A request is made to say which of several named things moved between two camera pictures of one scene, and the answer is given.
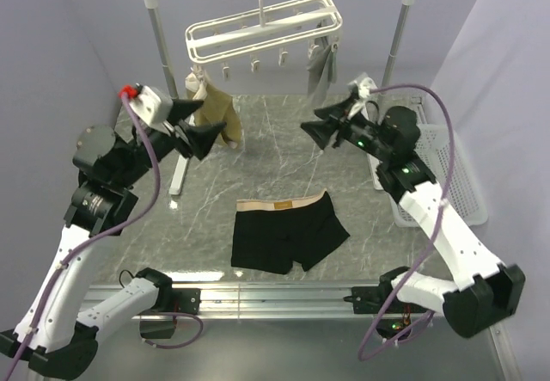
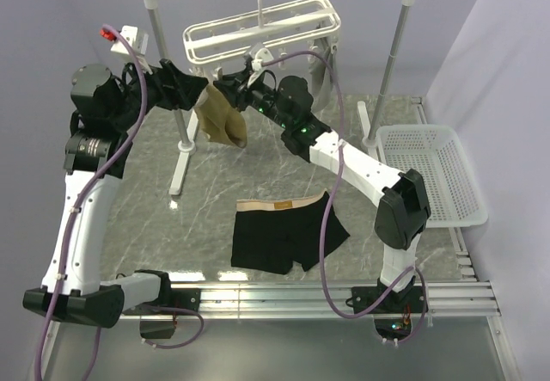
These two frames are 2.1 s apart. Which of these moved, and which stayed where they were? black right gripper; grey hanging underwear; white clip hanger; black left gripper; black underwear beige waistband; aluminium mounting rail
Moved: black right gripper; black left gripper
Stayed: grey hanging underwear; aluminium mounting rail; black underwear beige waistband; white clip hanger
